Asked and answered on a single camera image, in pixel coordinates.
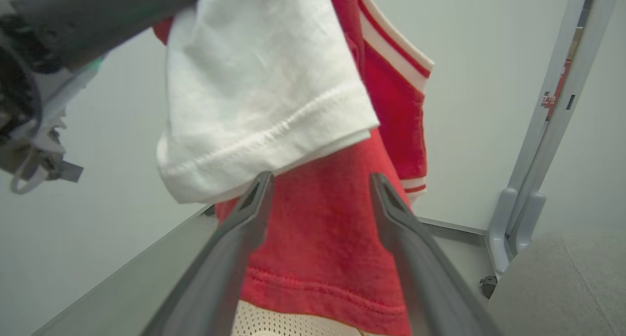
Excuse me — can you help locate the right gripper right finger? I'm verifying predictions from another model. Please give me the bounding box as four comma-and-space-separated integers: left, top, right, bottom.
369, 172, 504, 336

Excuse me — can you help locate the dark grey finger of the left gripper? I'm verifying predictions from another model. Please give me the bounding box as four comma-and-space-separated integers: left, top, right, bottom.
10, 0, 212, 73

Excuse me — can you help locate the left gripper white grey body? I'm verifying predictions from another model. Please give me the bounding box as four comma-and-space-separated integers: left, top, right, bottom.
0, 13, 107, 196

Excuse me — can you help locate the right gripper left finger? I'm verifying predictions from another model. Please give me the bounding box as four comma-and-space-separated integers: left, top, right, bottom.
140, 171, 275, 336

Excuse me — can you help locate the red jersey with white trim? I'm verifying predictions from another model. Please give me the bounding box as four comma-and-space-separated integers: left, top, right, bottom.
153, 0, 435, 336

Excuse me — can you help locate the white t-shirt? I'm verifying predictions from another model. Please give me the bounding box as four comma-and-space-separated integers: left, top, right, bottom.
156, 0, 380, 204

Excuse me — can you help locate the cream mesh clothing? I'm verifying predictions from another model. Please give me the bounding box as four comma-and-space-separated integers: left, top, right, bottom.
232, 300, 363, 336

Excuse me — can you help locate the red sticker label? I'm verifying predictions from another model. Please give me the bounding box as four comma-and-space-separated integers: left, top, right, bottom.
541, 58, 573, 119

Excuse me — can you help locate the grey metal frame post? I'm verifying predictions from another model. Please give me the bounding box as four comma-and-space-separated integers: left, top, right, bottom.
487, 0, 623, 276

